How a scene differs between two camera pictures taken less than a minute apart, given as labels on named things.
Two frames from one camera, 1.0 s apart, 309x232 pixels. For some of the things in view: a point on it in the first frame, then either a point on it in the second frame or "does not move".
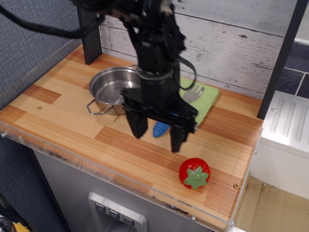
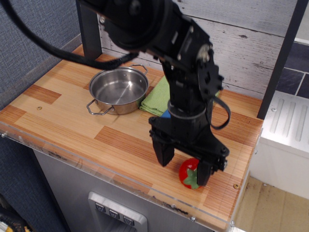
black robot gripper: [158, 97] → [187, 129]
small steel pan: [105, 86] does not move
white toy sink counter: [282, 157] does not move
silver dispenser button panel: [106, 215] does not move
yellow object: [20, 228] → [8, 229]
